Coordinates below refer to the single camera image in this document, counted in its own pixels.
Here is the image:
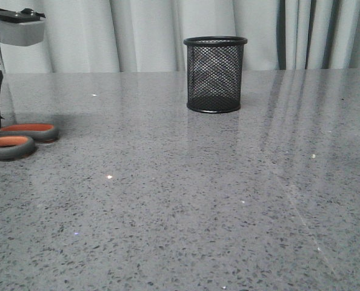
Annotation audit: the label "grey orange scissors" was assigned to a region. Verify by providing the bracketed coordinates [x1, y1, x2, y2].
[0, 123, 59, 161]

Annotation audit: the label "black mesh pen bucket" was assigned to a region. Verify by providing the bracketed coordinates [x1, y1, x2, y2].
[184, 36, 248, 113]

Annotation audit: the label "grey curtain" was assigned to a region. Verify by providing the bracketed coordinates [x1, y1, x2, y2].
[0, 1, 360, 73]

